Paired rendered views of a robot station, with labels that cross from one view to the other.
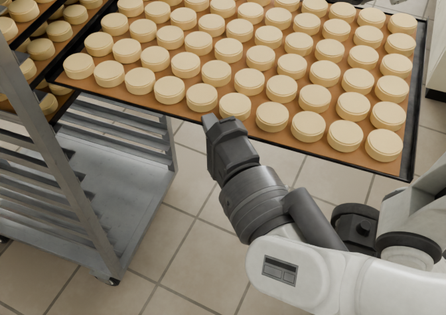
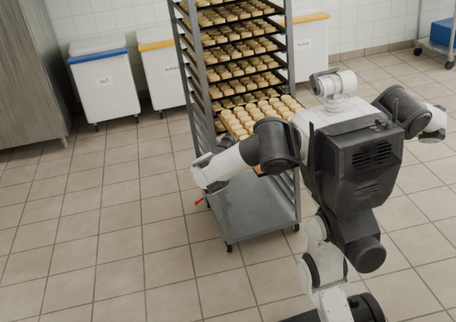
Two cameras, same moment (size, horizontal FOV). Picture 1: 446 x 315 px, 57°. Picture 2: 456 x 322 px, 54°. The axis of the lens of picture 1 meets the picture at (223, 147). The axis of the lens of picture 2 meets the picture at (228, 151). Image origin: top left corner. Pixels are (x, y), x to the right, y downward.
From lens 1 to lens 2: 1.55 m
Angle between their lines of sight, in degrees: 46
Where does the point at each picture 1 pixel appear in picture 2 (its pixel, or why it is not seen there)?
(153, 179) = (283, 216)
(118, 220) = (250, 222)
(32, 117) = (209, 124)
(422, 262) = (305, 271)
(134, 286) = (235, 259)
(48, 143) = (212, 138)
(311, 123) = not seen: hidden behind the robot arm
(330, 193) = (384, 299)
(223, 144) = (223, 140)
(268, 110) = not seen: hidden behind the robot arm
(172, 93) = (235, 128)
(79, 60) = (226, 111)
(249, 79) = not seen: hidden behind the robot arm
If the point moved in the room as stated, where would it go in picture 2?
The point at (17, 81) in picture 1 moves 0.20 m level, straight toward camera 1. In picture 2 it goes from (207, 110) to (192, 129)
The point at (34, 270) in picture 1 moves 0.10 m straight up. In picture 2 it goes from (207, 225) to (205, 213)
